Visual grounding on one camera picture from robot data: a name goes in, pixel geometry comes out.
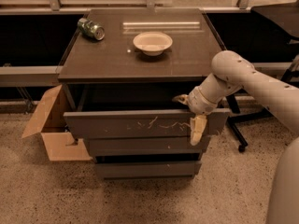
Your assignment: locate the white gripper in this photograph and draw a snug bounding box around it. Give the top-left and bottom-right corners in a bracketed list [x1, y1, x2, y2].
[172, 87, 217, 146]

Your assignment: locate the grey top drawer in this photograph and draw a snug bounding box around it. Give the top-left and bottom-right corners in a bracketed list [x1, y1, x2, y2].
[63, 107, 232, 140]

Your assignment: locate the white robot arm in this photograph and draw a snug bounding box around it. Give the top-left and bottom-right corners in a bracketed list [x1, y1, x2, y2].
[173, 50, 299, 224]

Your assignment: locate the grey bottom drawer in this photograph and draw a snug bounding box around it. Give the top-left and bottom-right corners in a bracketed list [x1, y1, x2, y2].
[94, 161, 202, 179]

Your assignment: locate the dark grey drawer cabinet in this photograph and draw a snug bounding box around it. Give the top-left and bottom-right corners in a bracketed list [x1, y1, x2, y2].
[57, 8, 236, 181]

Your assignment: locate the black side table top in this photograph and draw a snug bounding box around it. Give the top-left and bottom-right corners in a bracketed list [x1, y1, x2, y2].
[251, 2, 299, 40]

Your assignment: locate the open cardboard box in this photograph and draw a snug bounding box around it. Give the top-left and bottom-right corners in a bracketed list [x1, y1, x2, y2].
[22, 85, 92, 161]

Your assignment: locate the white paper bowl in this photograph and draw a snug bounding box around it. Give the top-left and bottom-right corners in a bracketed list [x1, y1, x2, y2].
[133, 32, 173, 56]

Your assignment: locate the green soda can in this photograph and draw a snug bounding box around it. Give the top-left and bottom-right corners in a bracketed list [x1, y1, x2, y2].
[78, 18, 105, 41]

